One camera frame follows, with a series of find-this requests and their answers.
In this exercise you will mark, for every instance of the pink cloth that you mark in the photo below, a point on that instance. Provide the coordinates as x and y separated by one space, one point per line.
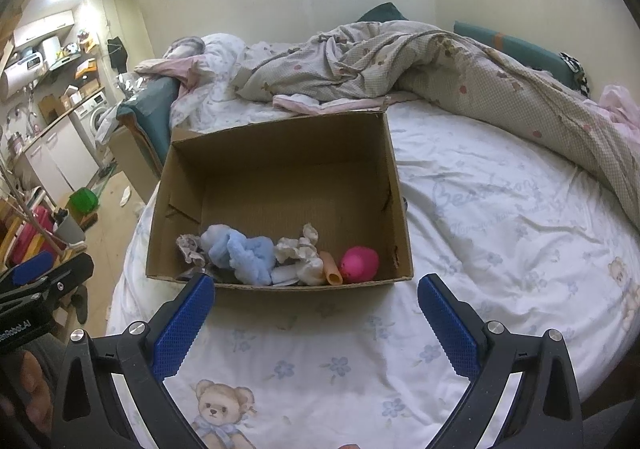
620 109

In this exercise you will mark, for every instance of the teal bed cushion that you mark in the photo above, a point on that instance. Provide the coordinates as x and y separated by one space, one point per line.
150 114

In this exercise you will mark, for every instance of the white floral bed sheet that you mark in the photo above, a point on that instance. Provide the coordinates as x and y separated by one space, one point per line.
500 254

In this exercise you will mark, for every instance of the brown cardboard box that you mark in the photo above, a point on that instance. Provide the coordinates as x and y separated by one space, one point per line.
300 189

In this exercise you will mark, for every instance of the white wall cabinet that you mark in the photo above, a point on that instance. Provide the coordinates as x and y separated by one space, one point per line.
45 29

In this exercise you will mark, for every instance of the wooden rack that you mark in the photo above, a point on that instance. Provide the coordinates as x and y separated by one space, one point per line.
30 219

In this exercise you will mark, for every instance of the pink rubber duck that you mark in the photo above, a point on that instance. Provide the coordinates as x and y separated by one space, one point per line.
357 264

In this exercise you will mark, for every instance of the white floor cabinet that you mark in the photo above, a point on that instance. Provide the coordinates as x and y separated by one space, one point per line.
60 159

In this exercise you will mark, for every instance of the green plastic container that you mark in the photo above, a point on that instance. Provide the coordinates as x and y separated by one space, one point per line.
83 201

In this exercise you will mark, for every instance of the person's left hand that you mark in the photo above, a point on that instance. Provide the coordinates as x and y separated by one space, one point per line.
32 389

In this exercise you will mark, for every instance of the person's grey pants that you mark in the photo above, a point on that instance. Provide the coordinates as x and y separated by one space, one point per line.
610 431

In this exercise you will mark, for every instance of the dark teal pillow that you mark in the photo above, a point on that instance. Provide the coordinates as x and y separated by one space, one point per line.
385 13

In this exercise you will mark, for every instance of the white water heater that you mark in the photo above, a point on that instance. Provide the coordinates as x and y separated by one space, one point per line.
22 81

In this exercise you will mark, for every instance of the fluffy light blue sock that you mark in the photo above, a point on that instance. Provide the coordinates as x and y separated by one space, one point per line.
240 254

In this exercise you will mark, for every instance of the grey cup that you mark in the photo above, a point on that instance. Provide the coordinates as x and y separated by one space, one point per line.
69 229

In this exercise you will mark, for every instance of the black white patterned cloth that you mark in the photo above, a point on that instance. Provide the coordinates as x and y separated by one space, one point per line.
575 71

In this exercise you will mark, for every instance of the white washing machine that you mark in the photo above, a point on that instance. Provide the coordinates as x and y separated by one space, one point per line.
95 116

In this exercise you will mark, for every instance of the black hanging cloth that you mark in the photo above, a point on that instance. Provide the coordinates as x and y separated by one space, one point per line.
115 54

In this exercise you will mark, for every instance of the tan soft tube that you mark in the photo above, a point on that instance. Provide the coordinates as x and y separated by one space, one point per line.
331 271

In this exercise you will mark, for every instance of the teal headboard cushion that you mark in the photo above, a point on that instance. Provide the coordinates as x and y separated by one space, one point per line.
520 49

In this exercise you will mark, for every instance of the beige patterned quilt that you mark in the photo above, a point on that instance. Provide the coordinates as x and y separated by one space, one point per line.
400 59

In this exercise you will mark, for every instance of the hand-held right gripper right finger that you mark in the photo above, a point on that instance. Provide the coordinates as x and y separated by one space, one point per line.
447 324

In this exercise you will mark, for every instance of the small cardboard box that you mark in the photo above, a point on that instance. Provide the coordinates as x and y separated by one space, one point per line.
50 109

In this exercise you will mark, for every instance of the cream ruffled sock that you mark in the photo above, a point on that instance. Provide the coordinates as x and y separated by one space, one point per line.
295 246

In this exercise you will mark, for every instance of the dark slipper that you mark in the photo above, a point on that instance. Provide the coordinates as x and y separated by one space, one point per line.
80 304

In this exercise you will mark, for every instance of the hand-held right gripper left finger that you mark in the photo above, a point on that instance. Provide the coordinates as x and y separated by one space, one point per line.
182 324

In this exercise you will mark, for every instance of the white sock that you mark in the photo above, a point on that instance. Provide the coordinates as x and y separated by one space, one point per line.
305 271

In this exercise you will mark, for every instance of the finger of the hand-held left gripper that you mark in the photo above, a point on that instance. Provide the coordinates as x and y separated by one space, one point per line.
72 274
32 269

